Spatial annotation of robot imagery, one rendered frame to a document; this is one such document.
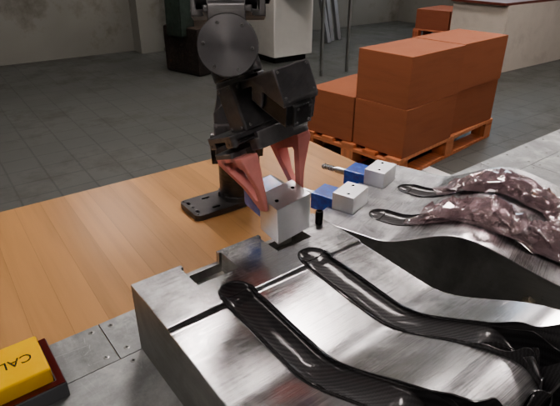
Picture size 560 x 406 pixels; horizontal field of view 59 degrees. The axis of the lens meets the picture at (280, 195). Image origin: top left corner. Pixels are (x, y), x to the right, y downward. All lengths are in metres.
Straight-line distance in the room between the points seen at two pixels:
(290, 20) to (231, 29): 5.40
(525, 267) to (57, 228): 0.69
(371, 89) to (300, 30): 3.15
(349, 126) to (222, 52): 2.60
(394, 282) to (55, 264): 0.49
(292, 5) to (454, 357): 5.56
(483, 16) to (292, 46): 2.07
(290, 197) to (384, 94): 2.31
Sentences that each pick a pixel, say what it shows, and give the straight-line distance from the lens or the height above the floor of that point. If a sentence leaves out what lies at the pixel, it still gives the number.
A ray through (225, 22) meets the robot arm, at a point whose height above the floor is 1.15.
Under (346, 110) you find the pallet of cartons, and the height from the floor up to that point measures 0.33.
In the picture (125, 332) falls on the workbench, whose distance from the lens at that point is 0.64.
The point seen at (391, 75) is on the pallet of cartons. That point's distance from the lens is 2.82.
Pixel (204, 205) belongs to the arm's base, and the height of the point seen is 0.81.
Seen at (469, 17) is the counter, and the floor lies 0.52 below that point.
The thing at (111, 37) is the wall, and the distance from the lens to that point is 6.83.
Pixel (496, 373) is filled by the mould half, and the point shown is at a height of 0.93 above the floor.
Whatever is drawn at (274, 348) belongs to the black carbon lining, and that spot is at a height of 0.88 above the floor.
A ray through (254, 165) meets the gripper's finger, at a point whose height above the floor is 1.00.
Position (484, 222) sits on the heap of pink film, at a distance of 0.67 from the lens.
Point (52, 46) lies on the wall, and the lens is 6.66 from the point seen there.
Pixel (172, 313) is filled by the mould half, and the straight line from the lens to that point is 0.51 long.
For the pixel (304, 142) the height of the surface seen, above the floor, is 1.01.
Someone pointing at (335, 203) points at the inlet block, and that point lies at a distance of 0.75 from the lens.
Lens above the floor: 1.21
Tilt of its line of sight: 27 degrees down
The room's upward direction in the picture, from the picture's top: straight up
